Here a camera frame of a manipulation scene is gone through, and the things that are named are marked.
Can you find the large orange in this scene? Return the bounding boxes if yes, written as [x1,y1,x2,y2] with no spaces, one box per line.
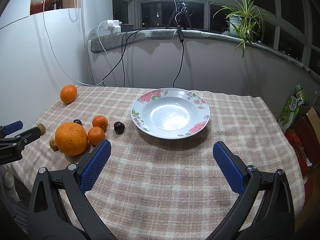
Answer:
[55,122,88,157]

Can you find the medium orange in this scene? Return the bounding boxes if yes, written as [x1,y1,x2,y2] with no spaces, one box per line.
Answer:
[60,85,77,104]

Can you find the green kiwi left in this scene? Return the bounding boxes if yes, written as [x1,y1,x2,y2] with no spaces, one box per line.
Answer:
[37,124,46,135]

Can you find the brown kiwi front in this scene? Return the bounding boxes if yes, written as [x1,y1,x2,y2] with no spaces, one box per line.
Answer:
[49,139,59,151]

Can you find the dark plum left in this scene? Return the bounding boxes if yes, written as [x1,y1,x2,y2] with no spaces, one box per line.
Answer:
[73,119,82,125]

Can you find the dark plum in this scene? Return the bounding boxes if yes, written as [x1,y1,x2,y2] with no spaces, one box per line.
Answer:
[73,119,82,125]
[114,121,125,134]

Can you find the small tangerine front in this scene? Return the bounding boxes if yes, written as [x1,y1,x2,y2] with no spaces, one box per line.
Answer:
[87,127,105,147]

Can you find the small tangerine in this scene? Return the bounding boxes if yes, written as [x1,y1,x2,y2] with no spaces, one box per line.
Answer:
[87,127,105,147]
[92,115,108,132]

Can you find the red cardboard box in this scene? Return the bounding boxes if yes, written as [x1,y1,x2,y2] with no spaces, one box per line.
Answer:
[285,107,319,178]

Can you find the small tangerine back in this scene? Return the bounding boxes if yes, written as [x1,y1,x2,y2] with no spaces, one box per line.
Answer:
[92,115,108,132]

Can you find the dark plum right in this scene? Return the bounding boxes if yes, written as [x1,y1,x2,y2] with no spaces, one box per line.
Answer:
[114,121,125,134]

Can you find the pink checked tablecloth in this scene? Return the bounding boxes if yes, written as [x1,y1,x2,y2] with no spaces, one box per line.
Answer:
[13,87,305,239]

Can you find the green snack bag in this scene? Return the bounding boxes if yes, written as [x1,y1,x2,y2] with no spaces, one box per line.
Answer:
[278,85,309,133]

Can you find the floral white plate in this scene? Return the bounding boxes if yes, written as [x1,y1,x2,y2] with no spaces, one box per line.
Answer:
[131,88,210,140]

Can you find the white power strip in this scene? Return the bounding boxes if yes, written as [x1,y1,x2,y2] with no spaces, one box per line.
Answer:
[101,20,122,34]

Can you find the black power adapter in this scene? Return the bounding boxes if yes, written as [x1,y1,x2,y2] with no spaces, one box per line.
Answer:
[120,23,134,33]

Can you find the potted spider plant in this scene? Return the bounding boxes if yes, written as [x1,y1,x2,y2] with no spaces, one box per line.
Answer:
[212,0,267,59]

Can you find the white cable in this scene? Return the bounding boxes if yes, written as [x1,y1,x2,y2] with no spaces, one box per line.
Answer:
[42,0,118,87]

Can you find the black cable left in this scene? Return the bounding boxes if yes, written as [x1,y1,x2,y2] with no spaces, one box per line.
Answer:
[101,26,151,88]

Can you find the black cable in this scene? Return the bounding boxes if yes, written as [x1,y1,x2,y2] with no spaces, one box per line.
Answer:
[172,26,186,89]
[101,26,151,88]

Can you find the black cable right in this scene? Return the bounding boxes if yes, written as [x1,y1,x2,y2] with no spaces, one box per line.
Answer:
[172,26,186,89]

